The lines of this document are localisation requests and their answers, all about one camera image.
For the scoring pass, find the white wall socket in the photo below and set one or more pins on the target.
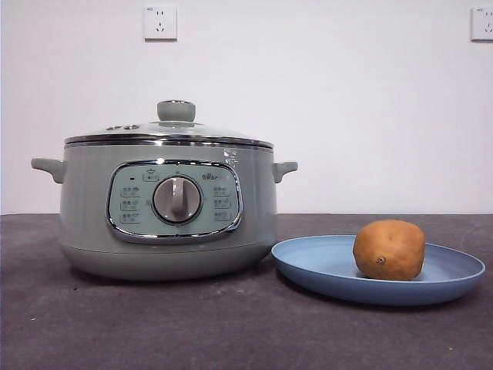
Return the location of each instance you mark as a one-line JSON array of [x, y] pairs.
[[160, 23], [483, 24]]

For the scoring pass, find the brown potato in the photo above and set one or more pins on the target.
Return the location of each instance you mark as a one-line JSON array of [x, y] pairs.
[[389, 250]]

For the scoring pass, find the pale green electric steamer pot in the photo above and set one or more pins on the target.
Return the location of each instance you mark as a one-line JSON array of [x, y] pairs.
[[84, 216]]

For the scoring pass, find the glass lid with green knob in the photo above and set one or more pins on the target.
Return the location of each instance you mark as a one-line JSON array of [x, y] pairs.
[[215, 133]]

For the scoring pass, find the blue round plate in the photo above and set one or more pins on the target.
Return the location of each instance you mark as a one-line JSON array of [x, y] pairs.
[[323, 266]]

